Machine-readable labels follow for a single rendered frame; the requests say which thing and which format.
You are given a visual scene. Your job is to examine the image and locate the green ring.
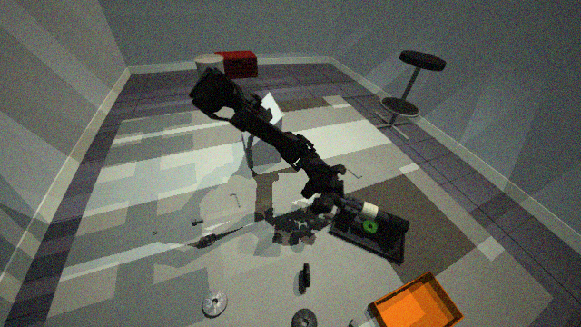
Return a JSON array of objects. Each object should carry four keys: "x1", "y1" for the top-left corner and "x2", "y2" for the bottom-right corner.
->
[{"x1": 362, "y1": 220, "x2": 379, "y2": 234}]

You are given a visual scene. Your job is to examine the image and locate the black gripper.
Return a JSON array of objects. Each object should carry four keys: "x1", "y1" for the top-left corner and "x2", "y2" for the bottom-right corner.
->
[{"x1": 310, "y1": 164, "x2": 347, "y2": 215}]

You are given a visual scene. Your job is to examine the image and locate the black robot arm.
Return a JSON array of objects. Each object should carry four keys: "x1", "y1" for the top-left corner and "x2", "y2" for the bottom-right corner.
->
[{"x1": 189, "y1": 67, "x2": 333, "y2": 199}]

